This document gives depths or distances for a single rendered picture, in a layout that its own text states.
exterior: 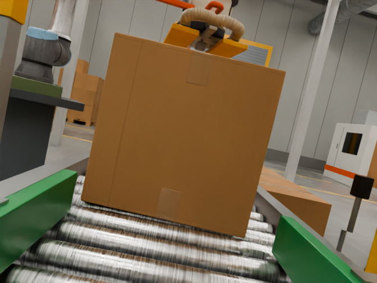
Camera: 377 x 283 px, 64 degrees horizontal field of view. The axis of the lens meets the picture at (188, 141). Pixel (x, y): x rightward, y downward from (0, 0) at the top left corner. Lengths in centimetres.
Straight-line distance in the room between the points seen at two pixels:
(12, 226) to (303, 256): 44
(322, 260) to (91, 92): 821
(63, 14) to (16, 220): 165
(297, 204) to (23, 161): 140
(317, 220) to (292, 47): 1085
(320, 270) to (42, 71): 157
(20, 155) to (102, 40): 988
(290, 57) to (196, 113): 1151
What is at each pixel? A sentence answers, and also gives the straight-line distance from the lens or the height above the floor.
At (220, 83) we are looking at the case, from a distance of 71.
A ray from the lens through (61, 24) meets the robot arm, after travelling 199.
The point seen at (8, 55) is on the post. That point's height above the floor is 85.
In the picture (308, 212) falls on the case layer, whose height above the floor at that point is 48.
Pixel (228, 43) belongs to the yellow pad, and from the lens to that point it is 117.
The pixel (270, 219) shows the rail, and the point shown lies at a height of 56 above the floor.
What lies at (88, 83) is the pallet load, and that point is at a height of 111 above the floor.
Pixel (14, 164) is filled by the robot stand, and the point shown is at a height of 37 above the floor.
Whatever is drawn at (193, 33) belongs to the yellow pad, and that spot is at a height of 109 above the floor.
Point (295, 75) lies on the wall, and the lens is 1216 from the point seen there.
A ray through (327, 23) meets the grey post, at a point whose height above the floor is 257.
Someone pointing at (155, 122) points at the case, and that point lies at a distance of 71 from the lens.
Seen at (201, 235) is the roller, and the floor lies 55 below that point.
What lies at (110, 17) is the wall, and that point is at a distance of 1163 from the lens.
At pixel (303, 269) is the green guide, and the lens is 58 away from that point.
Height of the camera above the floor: 79
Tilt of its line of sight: 4 degrees down
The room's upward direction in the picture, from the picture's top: 13 degrees clockwise
